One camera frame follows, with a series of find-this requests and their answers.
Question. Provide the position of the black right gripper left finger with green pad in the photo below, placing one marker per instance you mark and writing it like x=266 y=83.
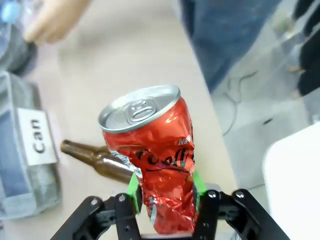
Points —
x=122 y=215

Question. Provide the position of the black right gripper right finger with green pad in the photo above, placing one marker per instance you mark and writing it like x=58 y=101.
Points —
x=212 y=212

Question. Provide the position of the crushed red cola can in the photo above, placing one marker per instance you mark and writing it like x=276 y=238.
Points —
x=160 y=155

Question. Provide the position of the clear plastic bottle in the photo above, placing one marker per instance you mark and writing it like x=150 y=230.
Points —
x=10 y=15

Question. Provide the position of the grey fabric can basket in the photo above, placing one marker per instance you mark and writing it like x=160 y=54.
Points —
x=15 y=180

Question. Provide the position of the white label reading Can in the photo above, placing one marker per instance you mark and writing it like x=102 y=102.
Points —
x=37 y=136

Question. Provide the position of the grey fabric plastic basket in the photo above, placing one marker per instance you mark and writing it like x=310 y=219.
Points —
x=15 y=52

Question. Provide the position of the person's right hand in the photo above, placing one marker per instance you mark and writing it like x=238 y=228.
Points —
x=55 y=20

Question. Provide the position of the brown glass bottle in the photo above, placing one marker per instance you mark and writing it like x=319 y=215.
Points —
x=107 y=165

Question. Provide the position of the white table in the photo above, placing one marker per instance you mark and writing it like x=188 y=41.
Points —
x=295 y=180

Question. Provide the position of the person black shirt blue jeans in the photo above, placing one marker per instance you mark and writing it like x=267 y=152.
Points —
x=225 y=35

